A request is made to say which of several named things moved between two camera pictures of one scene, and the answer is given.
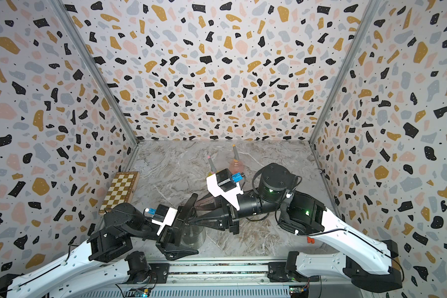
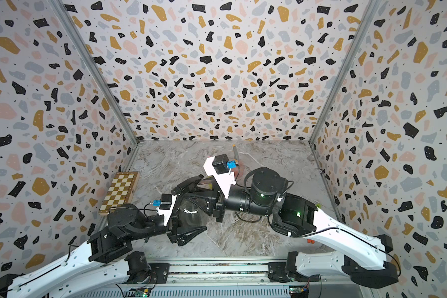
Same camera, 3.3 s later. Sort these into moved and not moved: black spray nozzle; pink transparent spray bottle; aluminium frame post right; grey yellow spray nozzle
Moved: black spray nozzle
Not moved: grey yellow spray nozzle; pink transparent spray bottle; aluminium frame post right
